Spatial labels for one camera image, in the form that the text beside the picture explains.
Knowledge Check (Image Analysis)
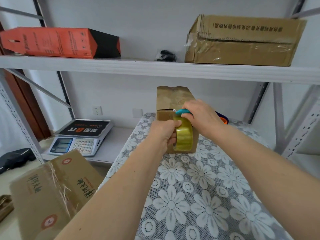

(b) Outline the black bag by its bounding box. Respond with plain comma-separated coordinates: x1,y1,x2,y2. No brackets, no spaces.
0,148,37,175

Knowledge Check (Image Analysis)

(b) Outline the yellow tape roll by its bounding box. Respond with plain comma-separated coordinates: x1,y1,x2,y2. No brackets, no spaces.
172,117,193,152

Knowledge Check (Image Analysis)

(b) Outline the person's right hand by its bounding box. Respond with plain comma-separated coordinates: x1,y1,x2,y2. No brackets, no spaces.
181,99,225,140

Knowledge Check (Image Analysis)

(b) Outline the teal utility knife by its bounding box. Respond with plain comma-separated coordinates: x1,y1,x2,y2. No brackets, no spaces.
175,109,194,119

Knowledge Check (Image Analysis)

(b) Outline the white metal shelving rack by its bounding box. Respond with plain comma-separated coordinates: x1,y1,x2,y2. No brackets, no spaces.
291,137,320,178
0,0,320,165

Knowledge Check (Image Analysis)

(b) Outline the person's right forearm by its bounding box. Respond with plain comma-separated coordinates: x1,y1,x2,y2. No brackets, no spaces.
210,127,320,240

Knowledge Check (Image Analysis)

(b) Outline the person's left hand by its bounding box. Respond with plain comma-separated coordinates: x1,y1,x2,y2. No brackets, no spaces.
147,119,182,158

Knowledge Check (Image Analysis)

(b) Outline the large brown cardboard box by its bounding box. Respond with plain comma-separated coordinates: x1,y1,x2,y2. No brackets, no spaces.
184,14,307,67

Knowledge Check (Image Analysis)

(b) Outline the small brown cardboard box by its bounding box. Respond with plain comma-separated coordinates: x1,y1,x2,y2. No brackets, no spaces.
156,86,200,154

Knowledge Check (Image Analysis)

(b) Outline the orange tape dispenser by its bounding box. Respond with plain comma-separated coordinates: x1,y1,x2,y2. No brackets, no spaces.
215,111,229,125

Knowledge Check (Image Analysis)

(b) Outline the person's left forearm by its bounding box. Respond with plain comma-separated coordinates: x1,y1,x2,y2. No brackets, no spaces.
54,145,173,240

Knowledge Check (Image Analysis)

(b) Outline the orange and black carton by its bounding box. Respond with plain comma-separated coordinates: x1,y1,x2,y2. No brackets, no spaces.
0,27,121,59

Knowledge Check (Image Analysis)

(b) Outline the black item in plastic bag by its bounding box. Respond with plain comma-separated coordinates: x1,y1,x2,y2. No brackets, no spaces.
155,50,177,62

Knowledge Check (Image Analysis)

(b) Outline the brown wooden door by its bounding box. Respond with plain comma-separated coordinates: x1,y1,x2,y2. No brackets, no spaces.
0,21,52,142

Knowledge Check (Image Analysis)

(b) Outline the white floral lace tablecloth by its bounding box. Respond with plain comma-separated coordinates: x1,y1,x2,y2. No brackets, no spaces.
99,112,294,240

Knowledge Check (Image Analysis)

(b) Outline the brown paper bag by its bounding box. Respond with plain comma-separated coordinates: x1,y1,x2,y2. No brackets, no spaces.
0,195,14,223

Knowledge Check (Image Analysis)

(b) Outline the printed brown cardboard box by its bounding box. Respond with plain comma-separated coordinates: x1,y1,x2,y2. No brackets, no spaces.
9,149,104,240

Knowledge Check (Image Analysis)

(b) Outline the electronic weighing scale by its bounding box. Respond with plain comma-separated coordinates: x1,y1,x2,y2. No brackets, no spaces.
48,119,113,157

